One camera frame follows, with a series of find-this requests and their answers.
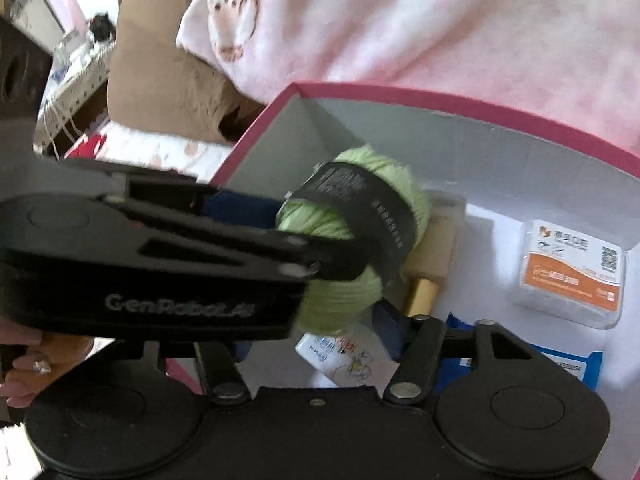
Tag person's left hand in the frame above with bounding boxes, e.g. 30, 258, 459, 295
0, 319, 97, 409

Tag clear box with orange label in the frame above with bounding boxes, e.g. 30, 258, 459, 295
509, 218, 629, 331

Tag bear print bedsheet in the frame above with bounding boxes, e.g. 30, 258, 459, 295
62, 119, 237, 187

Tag small black object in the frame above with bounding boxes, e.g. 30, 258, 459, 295
88, 12, 118, 44

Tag blue plastic packet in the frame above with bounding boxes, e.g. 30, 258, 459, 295
434, 312, 607, 397

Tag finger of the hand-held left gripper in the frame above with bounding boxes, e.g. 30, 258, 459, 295
102, 167, 283, 232
125, 209, 372, 283

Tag pink printed blanket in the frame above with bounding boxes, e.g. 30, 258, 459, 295
176, 0, 640, 182

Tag white lace cloth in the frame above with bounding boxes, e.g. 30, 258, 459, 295
34, 30, 119, 152

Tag pink cardboard box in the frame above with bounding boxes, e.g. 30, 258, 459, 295
207, 81, 640, 443

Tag beige bottle with gold cap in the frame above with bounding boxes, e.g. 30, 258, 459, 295
399, 194, 469, 319

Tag white tissue packet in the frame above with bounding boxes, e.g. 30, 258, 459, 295
294, 322, 402, 390

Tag brown pillow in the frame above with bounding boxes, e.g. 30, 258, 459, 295
107, 0, 267, 147

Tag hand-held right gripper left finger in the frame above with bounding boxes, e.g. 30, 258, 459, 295
192, 339, 254, 407

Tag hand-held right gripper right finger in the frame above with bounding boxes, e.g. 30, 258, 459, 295
372, 302, 540, 404

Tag green yarn ball black label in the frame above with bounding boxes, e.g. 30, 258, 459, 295
274, 143, 433, 335

